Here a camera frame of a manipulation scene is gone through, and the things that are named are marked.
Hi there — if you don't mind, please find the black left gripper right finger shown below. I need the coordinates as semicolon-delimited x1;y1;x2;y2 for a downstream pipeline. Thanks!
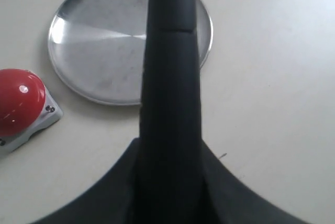
201;143;304;223

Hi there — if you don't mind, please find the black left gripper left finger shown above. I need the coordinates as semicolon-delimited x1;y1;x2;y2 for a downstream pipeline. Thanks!
35;138;139;223

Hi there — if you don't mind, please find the yellow black claw hammer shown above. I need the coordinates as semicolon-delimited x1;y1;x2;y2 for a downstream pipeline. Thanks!
133;0;204;223

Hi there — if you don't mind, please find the red dome push button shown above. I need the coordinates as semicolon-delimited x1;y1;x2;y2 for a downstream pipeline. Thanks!
1;69;63;157

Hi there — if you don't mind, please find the round steel plate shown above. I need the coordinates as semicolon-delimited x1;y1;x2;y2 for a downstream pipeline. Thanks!
48;0;213;105

